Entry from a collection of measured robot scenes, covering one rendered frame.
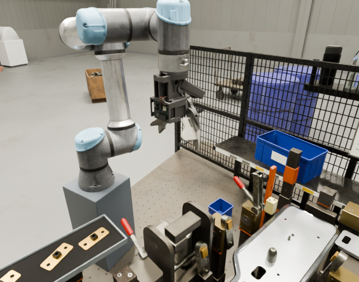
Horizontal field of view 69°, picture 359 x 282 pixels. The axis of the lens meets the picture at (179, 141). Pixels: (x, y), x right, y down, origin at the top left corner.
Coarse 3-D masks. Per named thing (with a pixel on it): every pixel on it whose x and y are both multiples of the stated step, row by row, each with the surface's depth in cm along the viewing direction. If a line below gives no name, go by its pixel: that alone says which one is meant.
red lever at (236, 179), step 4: (236, 180) 107; (240, 184) 106; (240, 188) 106; (244, 188) 106; (244, 192) 106; (248, 192) 106; (248, 196) 105; (252, 196) 105; (252, 200) 104; (260, 208) 103
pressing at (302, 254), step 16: (288, 208) 113; (272, 224) 104; (288, 224) 104; (304, 224) 104; (320, 224) 104; (256, 240) 97; (272, 240) 97; (288, 240) 97; (304, 240) 97; (320, 240) 97; (240, 256) 91; (256, 256) 91; (288, 256) 91; (304, 256) 91; (320, 256) 91; (240, 272) 85; (272, 272) 85; (288, 272) 85; (304, 272) 85
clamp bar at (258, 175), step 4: (256, 172) 99; (260, 172) 99; (256, 176) 98; (260, 176) 98; (264, 176) 96; (268, 176) 97; (256, 180) 98; (260, 180) 101; (264, 180) 96; (256, 184) 99; (260, 184) 101; (256, 188) 99; (260, 188) 102; (256, 192) 100; (260, 192) 102; (256, 196) 101; (260, 196) 103; (256, 200) 101; (260, 200) 104; (256, 204) 102; (260, 204) 104
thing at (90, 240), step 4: (100, 228) 80; (104, 228) 80; (96, 232) 79; (100, 232) 79; (104, 232) 79; (108, 232) 79; (88, 236) 78; (92, 236) 77; (96, 236) 76; (100, 236) 78; (104, 236) 78; (84, 240) 76; (88, 240) 76; (92, 240) 76; (96, 240) 76; (100, 240) 77; (80, 244) 75; (88, 244) 75; (92, 244) 75; (84, 248) 74; (88, 248) 74
